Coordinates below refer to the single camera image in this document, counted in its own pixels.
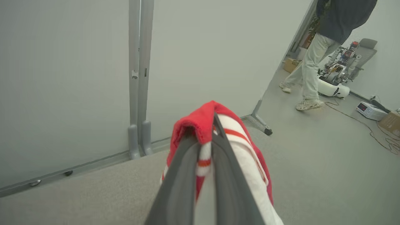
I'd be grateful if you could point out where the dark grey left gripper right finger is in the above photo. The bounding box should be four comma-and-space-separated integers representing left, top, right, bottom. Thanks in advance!
212, 113, 266, 225

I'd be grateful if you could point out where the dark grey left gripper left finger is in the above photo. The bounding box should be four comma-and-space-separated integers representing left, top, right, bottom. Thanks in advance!
145, 135, 200, 225

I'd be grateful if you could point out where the red garment with striped trim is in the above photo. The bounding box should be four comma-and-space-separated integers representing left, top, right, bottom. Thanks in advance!
161, 101, 284, 225

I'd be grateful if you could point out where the grey partition foot with caster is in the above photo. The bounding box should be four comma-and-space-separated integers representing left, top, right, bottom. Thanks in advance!
241, 100, 273, 136

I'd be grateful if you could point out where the grey fabric sofa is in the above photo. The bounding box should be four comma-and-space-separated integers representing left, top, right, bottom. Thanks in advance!
0, 123, 344, 225

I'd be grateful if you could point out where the small cardboard box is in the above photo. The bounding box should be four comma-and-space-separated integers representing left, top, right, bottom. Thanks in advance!
283, 58, 302, 74

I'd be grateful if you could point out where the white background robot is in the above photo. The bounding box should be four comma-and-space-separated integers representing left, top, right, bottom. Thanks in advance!
318, 41, 363, 98

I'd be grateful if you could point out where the white bench power supply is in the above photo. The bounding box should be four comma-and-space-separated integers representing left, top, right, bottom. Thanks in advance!
356, 102, 388, 121

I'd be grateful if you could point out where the large cardboard box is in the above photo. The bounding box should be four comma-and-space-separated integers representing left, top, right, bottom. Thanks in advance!
378, 111, 400, 138

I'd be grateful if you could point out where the grey office chair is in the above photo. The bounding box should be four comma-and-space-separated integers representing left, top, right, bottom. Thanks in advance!
350, 38, 378, 80

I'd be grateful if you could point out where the person in dark hoodie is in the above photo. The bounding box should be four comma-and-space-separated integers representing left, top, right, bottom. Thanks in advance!
279, 0, 378, 111

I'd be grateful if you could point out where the grey partition bottom rail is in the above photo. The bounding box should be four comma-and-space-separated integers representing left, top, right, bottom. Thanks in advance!
0, 137, 172, 198

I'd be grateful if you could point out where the thin dark floor cable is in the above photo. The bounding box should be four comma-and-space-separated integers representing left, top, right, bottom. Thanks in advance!
324, 97, 400, 155

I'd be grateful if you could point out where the grey partition end post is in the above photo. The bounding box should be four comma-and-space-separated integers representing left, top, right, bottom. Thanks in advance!
277, 0, 318, 71

